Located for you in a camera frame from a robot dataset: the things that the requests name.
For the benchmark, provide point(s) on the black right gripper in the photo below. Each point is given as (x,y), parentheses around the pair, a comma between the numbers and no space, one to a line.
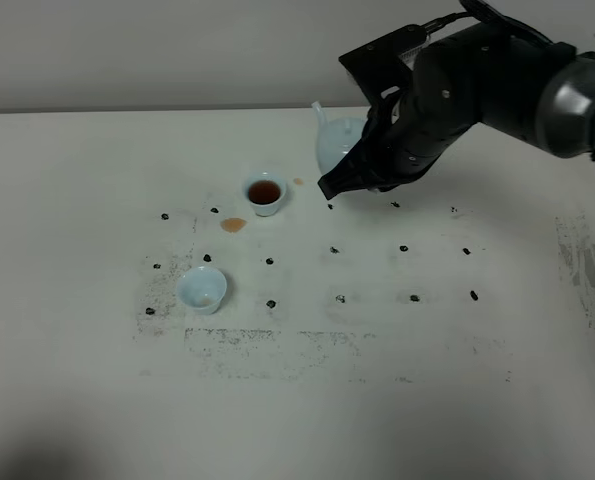
(483,74)

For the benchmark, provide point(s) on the pale blue porcelain teapot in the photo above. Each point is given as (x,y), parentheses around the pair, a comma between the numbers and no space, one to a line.
(335,138)

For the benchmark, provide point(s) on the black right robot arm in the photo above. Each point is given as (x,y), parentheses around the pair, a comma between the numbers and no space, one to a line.
(565,113)

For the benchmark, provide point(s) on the far pale blue teacup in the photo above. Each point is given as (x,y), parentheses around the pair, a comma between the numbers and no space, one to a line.
(265,192)

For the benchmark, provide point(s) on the pale blue teacup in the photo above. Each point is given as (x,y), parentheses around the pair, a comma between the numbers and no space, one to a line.
(265,192)
(202,289)

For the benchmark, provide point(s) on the near pale blue teacup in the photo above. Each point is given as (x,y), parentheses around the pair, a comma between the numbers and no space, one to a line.
(202,289)

